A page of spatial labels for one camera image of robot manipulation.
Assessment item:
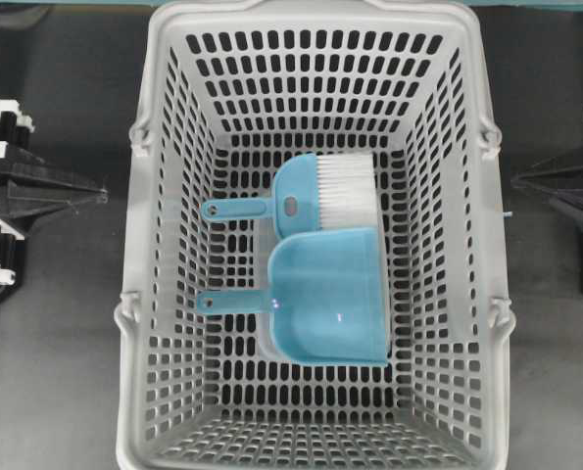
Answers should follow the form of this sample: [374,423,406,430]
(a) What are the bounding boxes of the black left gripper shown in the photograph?
[0,100,109,302]

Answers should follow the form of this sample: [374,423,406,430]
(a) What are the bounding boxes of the grey plastic shopping basket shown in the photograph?
[115,1,515,469]

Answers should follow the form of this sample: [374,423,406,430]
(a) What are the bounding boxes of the blue plastic dustpan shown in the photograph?
[196,226,390,367]

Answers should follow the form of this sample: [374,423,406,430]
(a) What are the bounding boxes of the blue hand brush white bristles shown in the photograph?
[201,153,380,239]

